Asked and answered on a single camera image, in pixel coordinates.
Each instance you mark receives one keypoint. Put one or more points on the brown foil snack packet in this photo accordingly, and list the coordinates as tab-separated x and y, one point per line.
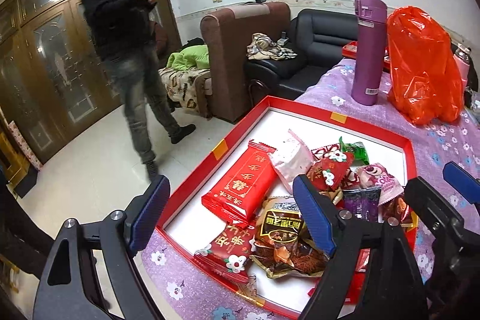
297	259

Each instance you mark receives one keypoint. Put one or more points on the patterned blanket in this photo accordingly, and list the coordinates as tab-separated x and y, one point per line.
192	89

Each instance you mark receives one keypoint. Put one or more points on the purple snack packet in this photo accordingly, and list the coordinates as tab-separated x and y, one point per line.
363	202

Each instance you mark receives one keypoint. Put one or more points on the small red flower snack packet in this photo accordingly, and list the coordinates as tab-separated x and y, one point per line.
329	168

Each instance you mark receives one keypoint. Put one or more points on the wooden glass double door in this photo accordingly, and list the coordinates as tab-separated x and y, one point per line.
53	84

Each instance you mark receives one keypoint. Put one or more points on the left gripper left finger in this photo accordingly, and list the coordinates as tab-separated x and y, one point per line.
69	287

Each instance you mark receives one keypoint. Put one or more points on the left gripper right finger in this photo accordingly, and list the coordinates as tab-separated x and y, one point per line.
392	287

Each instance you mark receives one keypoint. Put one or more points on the orange plastic bag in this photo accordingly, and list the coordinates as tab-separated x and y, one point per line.
426	82

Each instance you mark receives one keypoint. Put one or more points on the black yellow snack packet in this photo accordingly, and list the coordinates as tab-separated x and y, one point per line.
280	221

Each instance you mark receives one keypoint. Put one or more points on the green jacket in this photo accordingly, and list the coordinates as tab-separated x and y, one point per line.
191	57

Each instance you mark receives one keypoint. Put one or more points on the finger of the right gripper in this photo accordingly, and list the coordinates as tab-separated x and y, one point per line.
455	249
462	182

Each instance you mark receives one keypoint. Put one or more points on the long red snack packet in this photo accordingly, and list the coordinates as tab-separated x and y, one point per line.
239	193

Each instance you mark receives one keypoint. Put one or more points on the brown armchair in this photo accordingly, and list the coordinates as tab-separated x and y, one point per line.
227	32

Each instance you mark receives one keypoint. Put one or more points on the pink bear snack packet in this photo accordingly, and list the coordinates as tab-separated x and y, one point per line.
375	175

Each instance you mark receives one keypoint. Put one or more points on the black leather sofa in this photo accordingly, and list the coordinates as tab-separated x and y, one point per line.
317	38

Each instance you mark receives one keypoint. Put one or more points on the pink white snack packet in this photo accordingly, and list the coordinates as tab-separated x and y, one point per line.
291	158

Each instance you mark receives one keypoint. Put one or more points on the man in dark jacket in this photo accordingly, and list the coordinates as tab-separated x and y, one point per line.
123	39

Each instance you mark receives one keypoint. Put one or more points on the striped cloth on sofa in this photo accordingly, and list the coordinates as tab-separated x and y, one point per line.
262	47

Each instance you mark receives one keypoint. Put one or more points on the pink thermos bottle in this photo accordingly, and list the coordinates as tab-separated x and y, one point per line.
463	60

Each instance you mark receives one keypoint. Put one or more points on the green snack packet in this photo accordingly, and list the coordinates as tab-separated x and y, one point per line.
354	153

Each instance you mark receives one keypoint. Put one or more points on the red tray white inside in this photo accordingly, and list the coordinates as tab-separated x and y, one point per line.
216	219

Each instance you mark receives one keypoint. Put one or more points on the red flower bag snack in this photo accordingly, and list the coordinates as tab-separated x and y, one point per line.
228	254

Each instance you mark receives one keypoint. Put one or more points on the purple thermos bottle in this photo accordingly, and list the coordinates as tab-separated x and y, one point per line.
371	44

